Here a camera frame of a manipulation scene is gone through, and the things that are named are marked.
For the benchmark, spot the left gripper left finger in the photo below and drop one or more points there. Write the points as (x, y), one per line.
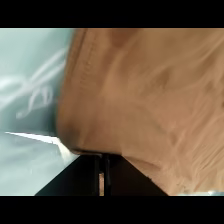
(76, 180)

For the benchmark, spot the brown shirt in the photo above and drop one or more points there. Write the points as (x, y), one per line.
(143, 100)

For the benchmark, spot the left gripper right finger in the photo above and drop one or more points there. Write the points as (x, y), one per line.
(130, 181)

